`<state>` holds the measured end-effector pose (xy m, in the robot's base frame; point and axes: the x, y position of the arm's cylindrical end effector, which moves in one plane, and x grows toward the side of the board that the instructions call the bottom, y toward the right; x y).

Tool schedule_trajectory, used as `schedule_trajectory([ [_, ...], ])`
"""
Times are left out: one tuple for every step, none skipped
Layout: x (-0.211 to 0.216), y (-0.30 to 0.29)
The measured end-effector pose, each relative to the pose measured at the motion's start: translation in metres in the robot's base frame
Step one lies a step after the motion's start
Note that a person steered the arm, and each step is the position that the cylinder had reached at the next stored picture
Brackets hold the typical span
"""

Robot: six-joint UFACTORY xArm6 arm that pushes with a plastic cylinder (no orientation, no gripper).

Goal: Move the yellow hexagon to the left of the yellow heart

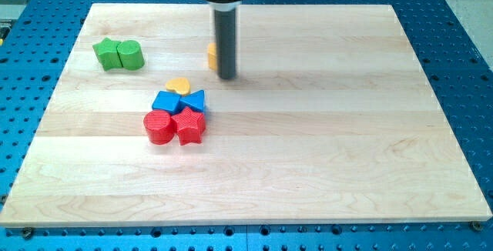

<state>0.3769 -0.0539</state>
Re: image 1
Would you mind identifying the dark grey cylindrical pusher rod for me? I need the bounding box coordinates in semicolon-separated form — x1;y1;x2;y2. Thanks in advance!
214;8;236;80

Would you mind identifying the yellow hexagon block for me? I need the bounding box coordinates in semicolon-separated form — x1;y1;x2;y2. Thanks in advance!
207;42;217;71

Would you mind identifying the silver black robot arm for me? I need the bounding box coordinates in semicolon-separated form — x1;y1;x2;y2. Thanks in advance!
206;0;242;80

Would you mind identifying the yellow heart block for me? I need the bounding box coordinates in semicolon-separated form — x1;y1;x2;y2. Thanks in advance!
165;77;191;96

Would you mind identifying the blue triangle block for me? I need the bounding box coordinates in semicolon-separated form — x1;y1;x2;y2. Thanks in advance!
179;90;205;112

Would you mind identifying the blue cube block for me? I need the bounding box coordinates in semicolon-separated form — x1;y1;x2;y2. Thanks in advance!
152;91;181;115

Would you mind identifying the green cylinder block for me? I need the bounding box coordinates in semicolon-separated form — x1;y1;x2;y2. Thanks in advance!
116;40;145;71

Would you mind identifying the red star block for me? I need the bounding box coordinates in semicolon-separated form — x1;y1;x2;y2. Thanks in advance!
171;106;206;146

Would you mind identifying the green star block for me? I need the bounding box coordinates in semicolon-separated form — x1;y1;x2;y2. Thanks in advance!
92;38;122;71

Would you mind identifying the red cylinder block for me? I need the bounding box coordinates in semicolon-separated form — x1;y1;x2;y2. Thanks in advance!
143;109;176;145

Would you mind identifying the light wooden board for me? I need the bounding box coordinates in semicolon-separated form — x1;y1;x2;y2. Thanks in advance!
1;3;491;227

